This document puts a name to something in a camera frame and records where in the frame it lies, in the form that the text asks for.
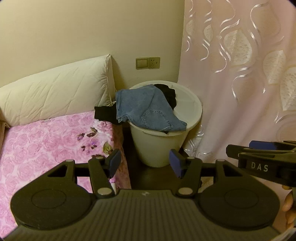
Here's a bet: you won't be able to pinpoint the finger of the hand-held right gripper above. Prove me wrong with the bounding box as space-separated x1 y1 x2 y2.
249 140 296 151
226 144 296 162

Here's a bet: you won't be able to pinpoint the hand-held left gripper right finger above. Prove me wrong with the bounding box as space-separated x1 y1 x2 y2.
169 149 244 198

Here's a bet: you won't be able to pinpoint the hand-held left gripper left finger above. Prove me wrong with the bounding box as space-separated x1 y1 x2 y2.
47 148 122 200

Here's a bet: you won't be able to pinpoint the white plastic bucket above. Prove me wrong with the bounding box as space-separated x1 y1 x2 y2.
127 81 203 168

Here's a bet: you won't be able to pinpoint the blue denim jeans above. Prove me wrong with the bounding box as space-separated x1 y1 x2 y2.
115 85 188 132

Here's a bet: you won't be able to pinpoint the person's right hand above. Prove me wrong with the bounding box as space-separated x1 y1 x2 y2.
282 185 296 230

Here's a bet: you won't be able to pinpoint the pink leaf pattern curtain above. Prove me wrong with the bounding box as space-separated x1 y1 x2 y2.
177 0 296 193

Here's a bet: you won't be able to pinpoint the black garment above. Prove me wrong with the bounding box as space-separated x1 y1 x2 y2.
94 84 177 126

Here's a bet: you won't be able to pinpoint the pink rose pattern blanket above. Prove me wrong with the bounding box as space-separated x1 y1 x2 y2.
0 111 132 234

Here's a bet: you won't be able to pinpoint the white quilted pillow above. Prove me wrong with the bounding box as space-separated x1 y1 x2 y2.
0 54 116 127

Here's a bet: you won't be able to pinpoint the gold wall socket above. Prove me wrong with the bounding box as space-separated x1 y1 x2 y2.
148 57 160 69

